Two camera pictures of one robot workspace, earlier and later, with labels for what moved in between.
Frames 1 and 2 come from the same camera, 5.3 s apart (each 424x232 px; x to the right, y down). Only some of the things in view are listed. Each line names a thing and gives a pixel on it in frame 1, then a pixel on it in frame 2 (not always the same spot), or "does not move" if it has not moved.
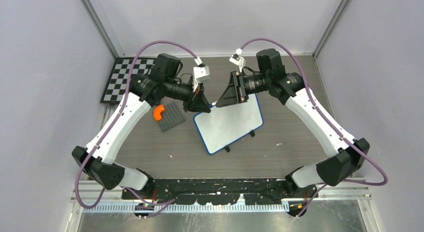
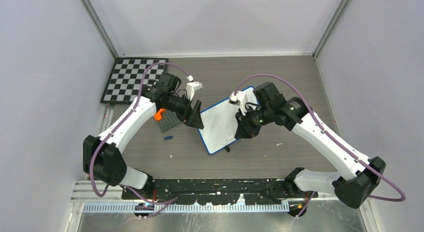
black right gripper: (236, 92) → (245, 129)
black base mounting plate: (219, 191) does not move
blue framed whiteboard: (223, 125) does not move
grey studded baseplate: (173, 114) does not move
